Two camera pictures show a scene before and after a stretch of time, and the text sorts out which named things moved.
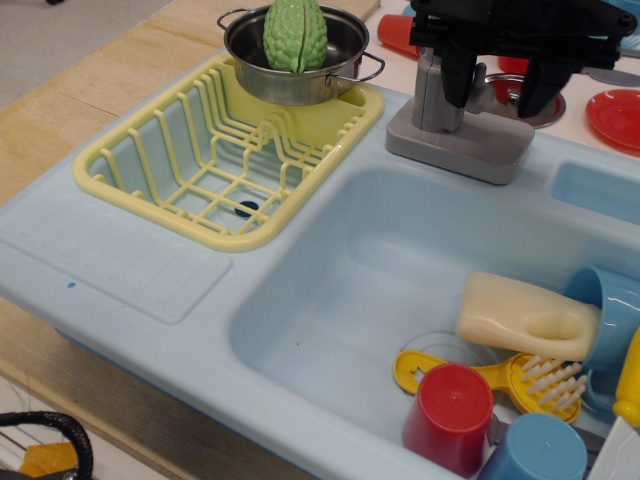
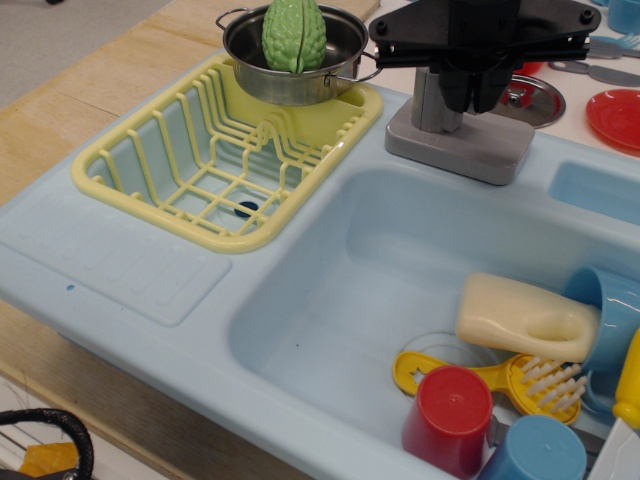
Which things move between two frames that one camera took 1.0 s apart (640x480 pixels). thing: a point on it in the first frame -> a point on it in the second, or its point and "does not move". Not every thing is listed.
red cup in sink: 446,422 does not move
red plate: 614,119 does not move
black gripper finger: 544,81 -> 488,87
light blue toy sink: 292,347 does not move
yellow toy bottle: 626,406 does not move
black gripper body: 587,33 -> 485,38
